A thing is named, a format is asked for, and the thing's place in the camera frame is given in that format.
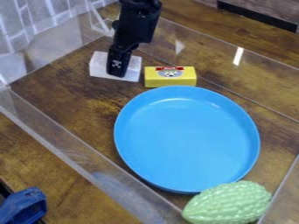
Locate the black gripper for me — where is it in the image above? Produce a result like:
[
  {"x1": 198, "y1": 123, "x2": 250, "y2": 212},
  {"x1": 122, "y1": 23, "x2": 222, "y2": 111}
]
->
[{"x1": 107, "y1": 0, "x2": 163, "y2": 78}]

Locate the white speckled foam block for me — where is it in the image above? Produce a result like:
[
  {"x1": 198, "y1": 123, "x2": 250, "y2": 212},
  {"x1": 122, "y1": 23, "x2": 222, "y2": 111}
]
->
[{"x1": 88, "y1": 51, "x2": 142, "y2": 82}]

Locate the yellow rectangular box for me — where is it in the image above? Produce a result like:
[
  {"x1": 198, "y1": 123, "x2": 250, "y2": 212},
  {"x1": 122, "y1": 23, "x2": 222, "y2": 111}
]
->
[{"x1": 144, "y1": 66, "x2": 198, "y2": 88}]

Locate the blue round tray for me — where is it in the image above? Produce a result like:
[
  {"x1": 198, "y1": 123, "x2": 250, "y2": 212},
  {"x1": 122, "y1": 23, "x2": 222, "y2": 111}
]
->
[{"x1": 114, "y1": 86, "x2": 260, "y2": 193}]

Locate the white patterned cloth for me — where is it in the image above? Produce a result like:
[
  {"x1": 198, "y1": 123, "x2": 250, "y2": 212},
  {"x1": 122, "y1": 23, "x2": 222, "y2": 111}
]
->
[{"x1": 0, "y1": 0, "x2": 116, "y2": 55}]

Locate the green bumpy gourd toy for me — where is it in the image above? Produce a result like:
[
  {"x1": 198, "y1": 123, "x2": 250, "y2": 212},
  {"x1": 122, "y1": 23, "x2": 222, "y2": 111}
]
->
[{"x1": 182, "y1": 180, "x2": 271, "y2": 224}]

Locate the clear acrylic enclosure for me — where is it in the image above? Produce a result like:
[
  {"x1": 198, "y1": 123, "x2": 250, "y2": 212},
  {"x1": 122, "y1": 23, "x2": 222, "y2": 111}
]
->
[{"x1": 0, "y1": 1, "x2": 299, "y2": 224}]

